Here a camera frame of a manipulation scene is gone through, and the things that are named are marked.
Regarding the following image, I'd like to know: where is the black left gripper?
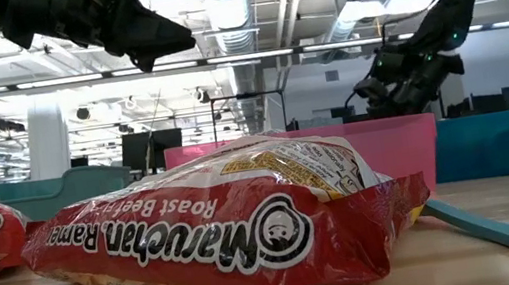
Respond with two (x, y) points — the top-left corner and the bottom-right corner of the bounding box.
(18, 0), (200, 91)

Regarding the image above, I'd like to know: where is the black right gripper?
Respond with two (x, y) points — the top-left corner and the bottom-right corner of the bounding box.
(359, 33), (472, 122)

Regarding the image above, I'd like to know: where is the pink plastic tray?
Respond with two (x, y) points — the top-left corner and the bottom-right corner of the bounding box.
(162, 108), (447, 231)

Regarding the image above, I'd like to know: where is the blue rectangular plastic bin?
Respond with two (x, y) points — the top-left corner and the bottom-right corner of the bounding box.
(427, 109), (509, 187)

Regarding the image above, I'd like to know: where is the teal green plastic bin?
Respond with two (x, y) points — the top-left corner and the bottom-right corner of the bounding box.
(0, 159), (138, 228)

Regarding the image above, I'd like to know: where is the black round ceiling speaker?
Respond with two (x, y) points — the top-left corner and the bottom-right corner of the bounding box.
(74, 104), (92, 122)

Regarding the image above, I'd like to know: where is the black computer monitor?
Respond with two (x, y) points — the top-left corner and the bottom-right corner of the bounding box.
(150, 126), (188, 171)
(118, 130), (157, 174)

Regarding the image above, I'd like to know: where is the white pillar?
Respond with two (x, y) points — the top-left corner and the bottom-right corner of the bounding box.
(18, 97), (75, 183)

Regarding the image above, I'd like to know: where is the black ceiling spotlight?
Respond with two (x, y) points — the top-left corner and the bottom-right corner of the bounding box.
(0, 113), (26, 136)

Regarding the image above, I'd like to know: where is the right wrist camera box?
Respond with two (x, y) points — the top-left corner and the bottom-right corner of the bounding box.
(350, 74), (381, 104)

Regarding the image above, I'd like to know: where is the silver spiral ventilation duct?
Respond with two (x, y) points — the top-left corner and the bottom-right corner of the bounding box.
(198, 0), (275, 142)

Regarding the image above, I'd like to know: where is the long ceiling light rail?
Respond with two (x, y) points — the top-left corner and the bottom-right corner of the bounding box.
(0, 7), (509, 105)

